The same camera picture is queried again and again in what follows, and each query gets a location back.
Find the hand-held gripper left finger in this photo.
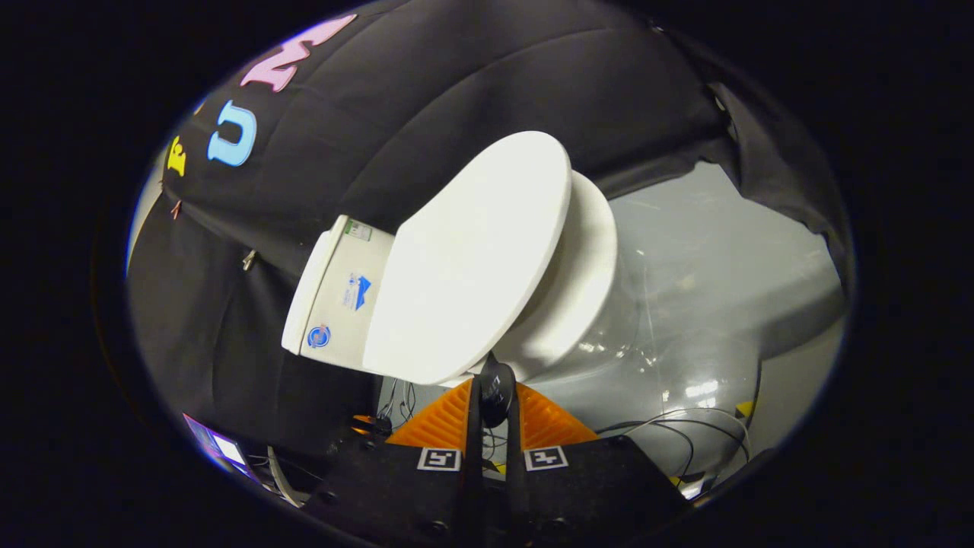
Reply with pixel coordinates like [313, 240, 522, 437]
[304, 377, 485, 548]

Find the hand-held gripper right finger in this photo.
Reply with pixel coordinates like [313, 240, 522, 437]
[502, 381, 692, 548]

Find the black lid handle knob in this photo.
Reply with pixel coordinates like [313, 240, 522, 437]
[479, 359, 518, 429]

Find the white toilet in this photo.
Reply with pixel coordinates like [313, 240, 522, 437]
[282, 171, 641, 383]

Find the computer monitor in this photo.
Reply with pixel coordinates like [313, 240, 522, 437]
[183, 413, 261, 482]

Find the black backdrop cloth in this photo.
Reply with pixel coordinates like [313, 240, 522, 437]
[126, 0, 853, 457]

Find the thin black floor cable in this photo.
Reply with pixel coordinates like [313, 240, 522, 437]
[597, 407, 754, 488]

